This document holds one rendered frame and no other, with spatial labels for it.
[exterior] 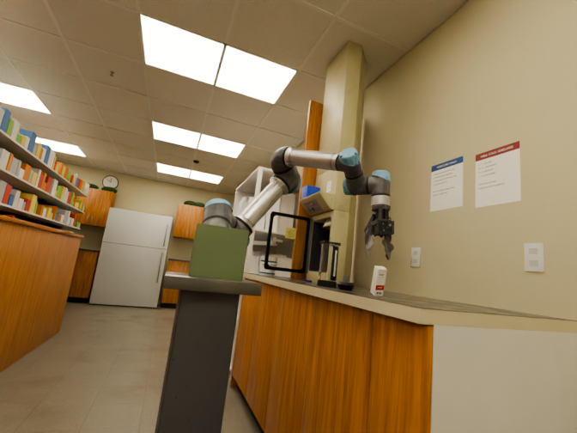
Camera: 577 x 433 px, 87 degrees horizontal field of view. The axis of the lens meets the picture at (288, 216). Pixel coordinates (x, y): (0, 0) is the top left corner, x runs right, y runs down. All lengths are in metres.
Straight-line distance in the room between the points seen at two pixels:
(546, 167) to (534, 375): 0.81
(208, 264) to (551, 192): 1.36
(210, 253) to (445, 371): 0.80
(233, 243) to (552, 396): 1.13
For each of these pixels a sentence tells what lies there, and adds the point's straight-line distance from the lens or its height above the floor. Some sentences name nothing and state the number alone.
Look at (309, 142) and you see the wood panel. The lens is 2.43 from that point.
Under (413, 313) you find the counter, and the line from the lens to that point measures 0.91.
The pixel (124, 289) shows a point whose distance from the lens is 6.62.
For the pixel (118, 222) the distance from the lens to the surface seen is 6.65.
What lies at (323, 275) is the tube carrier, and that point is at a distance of 1.57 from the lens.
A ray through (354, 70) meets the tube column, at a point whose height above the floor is 2.42.
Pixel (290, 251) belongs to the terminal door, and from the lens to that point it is 2.14.
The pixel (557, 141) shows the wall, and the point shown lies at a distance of 1.65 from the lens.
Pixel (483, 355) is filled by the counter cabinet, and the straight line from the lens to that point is 1.09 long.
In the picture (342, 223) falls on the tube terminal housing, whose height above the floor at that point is 1.33.
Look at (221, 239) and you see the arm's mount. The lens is 1.15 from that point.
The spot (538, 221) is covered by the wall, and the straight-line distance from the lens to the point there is 1.59.
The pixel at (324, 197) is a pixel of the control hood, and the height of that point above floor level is 1.48.
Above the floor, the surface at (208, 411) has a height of 0.51.
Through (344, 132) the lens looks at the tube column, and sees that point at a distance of 2.15.
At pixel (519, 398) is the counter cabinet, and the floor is 0.71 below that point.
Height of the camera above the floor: 1.00
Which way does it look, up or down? 10 degrees up
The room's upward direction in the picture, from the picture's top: 7 degrees clockwise
